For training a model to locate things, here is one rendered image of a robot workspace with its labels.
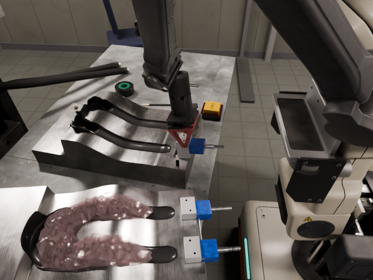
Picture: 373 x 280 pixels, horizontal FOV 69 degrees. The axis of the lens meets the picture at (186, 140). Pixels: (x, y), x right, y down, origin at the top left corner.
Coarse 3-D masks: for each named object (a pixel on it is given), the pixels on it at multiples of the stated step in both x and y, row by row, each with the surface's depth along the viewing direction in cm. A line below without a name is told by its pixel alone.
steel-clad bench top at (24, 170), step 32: (96, 64) 138; (128, 64) 138; (192, 64) 138; (224, 64) 138; (64, 96) 118; (160, 96) 118; (192, 96) 118; (224, 96) 118; (32, 128) 103; (0, 160) 91; (32, 160) 91; (64, 192) 82
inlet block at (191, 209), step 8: (184, 200) 70; (192, 200) 70; (208, 200) 72; (184, 208) 68; (192, 208) 68; (200, 208) 70; (208, 208) 70; (216, 208) 71; (224, 208) 71; (184, 216) 68; (192, 216) 68; (200, 216) 69; (208, 216) 69
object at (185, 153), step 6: (180, 138) 78; (192, 138) 80; (198, 138) 79; (204, 138) 79; (192, 144) 77; (198, 144) 77; (204, 144) 78; (210, 144) 77; (180, 150) 78; (186, 150) 77; (192, 150) 77; (198, 150) 77; (204, 150) 78; (180, 156) 79; (186, 156) 78
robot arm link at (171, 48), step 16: (144, 0) 38; (160, 0) 37; (144, 16) 42; (160, 16) 40; (144, 32) 47; (160, 32) 44; (144, 48) 53; (160, 48) 50; (176, 48) 56; (144, 64) 59; (160, 64) 56; (176, 64) 63
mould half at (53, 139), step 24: (120, 96) 96; (72, 120) 97; (96, 120) 86; (120, 120) 90; (48, 144) 88; (72, 144) 80; (96, 144) 80; (168, 144) 84; (72, 168) 88; (96, 168) 85; (120, 168) 83; (144, 168) 80; (168, 168) 77
